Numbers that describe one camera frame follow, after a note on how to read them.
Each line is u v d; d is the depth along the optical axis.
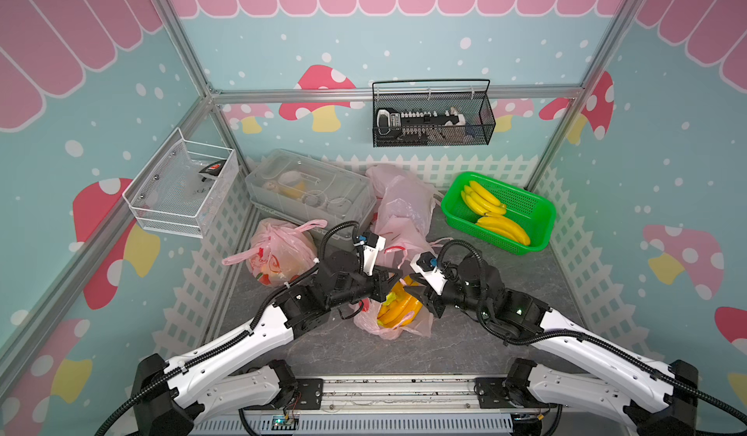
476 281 0.48
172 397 0.39
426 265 0.57
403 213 0.92
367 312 0.73
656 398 0.40
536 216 1.10
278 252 0.85
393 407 0.74
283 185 0.96
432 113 0.91
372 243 0.62
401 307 0.85
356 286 0.60
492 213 1.06
